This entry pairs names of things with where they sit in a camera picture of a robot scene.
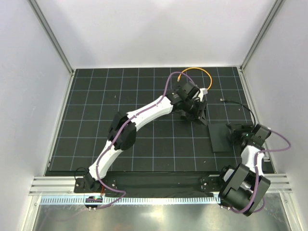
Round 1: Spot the white slotted cable duct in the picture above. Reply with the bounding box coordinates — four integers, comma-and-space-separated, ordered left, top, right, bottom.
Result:
40, 195, 220, 205

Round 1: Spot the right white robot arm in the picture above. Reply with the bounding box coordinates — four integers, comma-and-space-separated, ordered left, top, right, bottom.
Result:
217, 124, 271, 216

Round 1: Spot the black grid cutting mat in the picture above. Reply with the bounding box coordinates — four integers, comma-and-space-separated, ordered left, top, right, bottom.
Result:
46, 67, 252, 176

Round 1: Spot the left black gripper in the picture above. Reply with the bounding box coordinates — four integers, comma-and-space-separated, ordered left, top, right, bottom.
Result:
182, 99, 208, 127

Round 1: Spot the aluminium front rail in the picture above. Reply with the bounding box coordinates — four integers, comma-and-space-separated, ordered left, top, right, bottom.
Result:
28, 174, 293, 196

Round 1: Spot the aluminium frame post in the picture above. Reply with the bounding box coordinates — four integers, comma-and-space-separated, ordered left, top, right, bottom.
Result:
240, 0, 285, 71
27, 0, 74, 75

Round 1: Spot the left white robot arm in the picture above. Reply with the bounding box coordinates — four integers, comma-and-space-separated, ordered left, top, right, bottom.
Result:
83, 81, 208, 193

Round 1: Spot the black power adapter with cord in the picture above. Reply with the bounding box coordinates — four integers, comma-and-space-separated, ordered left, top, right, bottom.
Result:
174, 110, 199, 124

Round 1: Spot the left aluminium frame post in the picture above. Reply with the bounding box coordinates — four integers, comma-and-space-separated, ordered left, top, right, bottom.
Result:
27, 0, 74, 75

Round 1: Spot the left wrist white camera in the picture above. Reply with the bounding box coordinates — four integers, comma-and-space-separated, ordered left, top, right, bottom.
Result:
198, 88, 208, 101

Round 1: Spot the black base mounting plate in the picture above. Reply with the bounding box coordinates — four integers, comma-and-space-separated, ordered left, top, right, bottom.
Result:
74, 171, 231, 193

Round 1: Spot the black ethernet cable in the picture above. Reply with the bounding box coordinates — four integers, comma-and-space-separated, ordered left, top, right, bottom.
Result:
220, 97, 257, 127

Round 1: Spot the black network switch box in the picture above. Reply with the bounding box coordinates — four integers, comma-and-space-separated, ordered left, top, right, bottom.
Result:
208, 123, 233, 153

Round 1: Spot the right aluminium frame post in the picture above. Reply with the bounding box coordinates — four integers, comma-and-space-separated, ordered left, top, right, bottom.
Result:
240, 0, 285, 71

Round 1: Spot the orange ethernet cable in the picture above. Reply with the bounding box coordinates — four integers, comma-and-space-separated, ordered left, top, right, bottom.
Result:
177, 67, 213, 93

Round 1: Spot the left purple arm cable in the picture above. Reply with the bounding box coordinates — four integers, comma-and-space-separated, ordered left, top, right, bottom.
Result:
96, 71, 200, 207

